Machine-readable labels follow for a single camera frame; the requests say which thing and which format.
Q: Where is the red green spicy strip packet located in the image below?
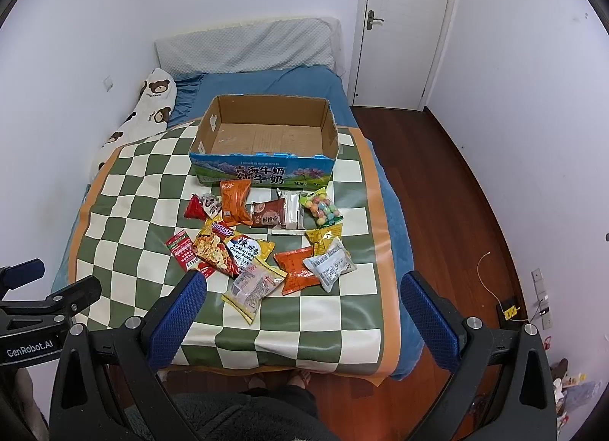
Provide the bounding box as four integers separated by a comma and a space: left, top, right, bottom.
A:
165, 230, 215, 278

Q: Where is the yellow instant noodle packet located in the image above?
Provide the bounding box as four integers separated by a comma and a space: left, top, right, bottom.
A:
192, 219, 277, 279

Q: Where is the clear yellow pastry packet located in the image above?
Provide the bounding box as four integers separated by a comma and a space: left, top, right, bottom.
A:
222, 258, 287, 325

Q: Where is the brown crisp cake packet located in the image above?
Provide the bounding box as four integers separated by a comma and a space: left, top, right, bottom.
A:
251, 198, 285, 228

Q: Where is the clutter on floor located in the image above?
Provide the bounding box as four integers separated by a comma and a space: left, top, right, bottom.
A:
550, 358, 607, 434

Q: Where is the green white checkered mat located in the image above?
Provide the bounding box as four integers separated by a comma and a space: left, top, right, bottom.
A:
68, 124, 403, 383

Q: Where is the small red white packet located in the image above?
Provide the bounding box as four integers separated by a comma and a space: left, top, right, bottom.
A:
184, 194, 222, 220

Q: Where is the white grey snack packet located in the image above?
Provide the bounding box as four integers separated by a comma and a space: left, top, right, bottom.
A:
303, 238, 357, 293

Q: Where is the white bear print pillow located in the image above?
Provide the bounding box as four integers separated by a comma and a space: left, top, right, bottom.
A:
90, 68, 177, 180

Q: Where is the tall orange snack packet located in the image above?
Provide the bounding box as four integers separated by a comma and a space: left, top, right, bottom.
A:
220, 179, 252, 227

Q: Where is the yellow snack packet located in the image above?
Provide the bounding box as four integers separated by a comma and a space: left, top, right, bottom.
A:
306, 224, 343, 255

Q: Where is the colourful candy bag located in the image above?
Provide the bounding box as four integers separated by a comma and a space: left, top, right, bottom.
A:
299, 188, 343, 228

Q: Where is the blue bed sheet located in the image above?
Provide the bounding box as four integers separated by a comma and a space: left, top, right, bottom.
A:
52, 66, 423, 380

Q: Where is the open cardboard milk box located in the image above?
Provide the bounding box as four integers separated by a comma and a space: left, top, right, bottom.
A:
189, 95, 340, 189

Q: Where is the grey dotted pillow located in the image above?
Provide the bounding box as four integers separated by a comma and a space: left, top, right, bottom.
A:
155, 16, 345, 76

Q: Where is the white door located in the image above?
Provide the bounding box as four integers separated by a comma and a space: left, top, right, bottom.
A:
348, 0, 455, 110

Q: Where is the white charging cable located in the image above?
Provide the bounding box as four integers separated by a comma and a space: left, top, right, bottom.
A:
476, 250, 544, 324

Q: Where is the white wall power strip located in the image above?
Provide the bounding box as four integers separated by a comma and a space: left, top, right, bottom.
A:
532, 268, 553, 331

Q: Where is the wall outlet left wall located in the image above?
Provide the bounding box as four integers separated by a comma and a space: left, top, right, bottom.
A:
103, 76, 113, 92

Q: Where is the metal door handle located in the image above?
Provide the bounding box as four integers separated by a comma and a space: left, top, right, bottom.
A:
365, 9, 384, 31

